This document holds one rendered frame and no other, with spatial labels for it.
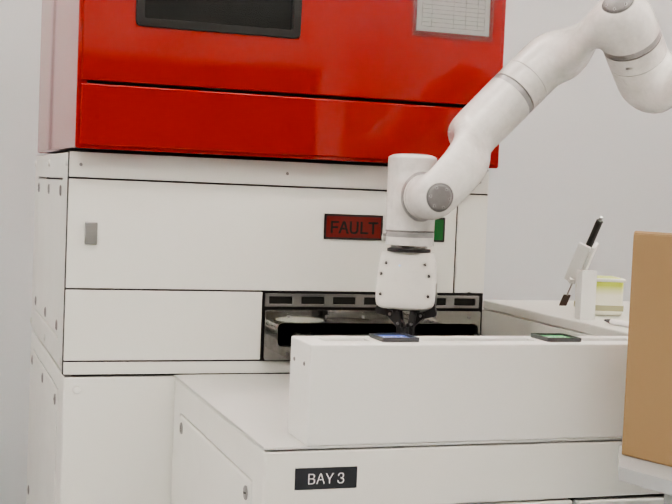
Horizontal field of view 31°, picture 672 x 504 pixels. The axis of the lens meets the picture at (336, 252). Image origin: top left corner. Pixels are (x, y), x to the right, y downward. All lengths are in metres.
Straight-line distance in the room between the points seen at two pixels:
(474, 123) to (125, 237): 0.65
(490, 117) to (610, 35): 0.24
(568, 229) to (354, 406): 2.60
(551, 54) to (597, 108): 2.11
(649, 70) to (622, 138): 2.20
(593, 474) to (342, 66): 0.88
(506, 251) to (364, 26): 1.94
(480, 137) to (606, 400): 0.51
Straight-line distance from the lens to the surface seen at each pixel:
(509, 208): 4.13
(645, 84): 2.14
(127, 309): 2.25
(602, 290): 2.24
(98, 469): 2.29
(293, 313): 2.30
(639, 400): 1.74
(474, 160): 2.04
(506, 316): 2.35
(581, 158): 4.25
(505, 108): 2.14
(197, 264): 2.26
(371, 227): 2.35
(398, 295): 2.09
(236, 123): 2.22
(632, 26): 2.08
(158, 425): 2.29
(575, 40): 2.14
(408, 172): 2.06
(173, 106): 2.20
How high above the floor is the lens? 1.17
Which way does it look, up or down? 3 degrees down
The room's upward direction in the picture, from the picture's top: 2 degrees clockwise
